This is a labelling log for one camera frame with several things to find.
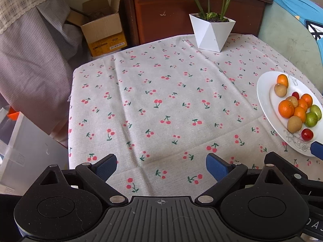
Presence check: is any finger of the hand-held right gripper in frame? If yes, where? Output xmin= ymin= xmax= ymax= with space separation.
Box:
xmin=310 ymin=142 xmax=323 ymax=161
xmin=264 ymin=152 xmax=323 ymax=190

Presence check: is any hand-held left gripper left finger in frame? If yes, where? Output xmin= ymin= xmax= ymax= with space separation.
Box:
xmin=38 ymin=153 xmax=127 ymax=206

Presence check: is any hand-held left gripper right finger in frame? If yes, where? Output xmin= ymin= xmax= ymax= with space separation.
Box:
xmin=195 ymin=153 xmax=285 ymax=206

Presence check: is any large orange mandarin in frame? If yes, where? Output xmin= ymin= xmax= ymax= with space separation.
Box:
xmin=278 ymin=100 xmax=295 ymax=119

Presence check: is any white round plate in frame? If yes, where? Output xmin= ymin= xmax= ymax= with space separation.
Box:
xmin=257 ymin=71 xmax=323 ymax=157

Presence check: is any green jujube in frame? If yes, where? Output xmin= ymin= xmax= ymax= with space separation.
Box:
xmin=310 ymin=105 xmax=322 ymax=121
xmin=304 ymin=112 xmax=318 ymax=128

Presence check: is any clear plastic storage box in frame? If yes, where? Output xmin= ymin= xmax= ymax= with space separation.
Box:
xmin=0 ymin=106 xmax=70 ymax=196

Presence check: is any cherry print tablecloth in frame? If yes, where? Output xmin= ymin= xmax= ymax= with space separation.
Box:
xmin=68 ymin=33 xmax=323 ymax=199

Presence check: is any grey-green sofa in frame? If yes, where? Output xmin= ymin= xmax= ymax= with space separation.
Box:
xmin=258 ymin=1 xmax=323 ymax=91

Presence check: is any open cardboard box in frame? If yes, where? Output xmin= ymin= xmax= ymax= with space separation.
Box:
xmin=66 ymin=0 xmax=128 ymax=57

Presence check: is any white faceted plant pot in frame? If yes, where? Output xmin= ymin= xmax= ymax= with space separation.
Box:
xmin=189 ymin=13 xmax=236 ymax=53

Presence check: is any checkered fabric cover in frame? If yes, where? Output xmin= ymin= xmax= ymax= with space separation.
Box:
xmin=0 ymin=0 xmax=84 ymax=142

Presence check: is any brown wooden cabinet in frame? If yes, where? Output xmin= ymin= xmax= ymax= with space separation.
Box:
xmin=119 ymin=0 xmax=274 ymax=46

